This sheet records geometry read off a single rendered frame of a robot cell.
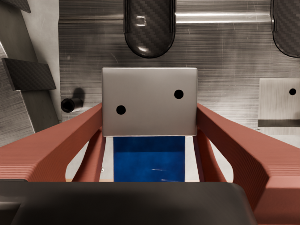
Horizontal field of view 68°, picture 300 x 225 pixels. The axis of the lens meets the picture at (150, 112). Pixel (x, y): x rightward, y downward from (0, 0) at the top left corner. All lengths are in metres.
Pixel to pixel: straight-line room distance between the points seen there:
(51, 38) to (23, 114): 0.10
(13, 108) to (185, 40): 0.17
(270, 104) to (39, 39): 0.25
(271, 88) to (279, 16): 0.06
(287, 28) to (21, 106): 0.23
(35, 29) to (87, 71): 0.14
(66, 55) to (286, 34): 0.16
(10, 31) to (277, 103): 0.26
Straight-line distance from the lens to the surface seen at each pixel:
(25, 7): 0.30
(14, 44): 0.27
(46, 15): 0.30
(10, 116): 0.25
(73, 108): 0.16
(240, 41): 0.18
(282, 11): 0.21
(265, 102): 0.22
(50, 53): 0.29
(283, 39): 0.20
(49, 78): 0.28
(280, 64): 0.19
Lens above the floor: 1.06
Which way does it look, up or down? 85 degrees down
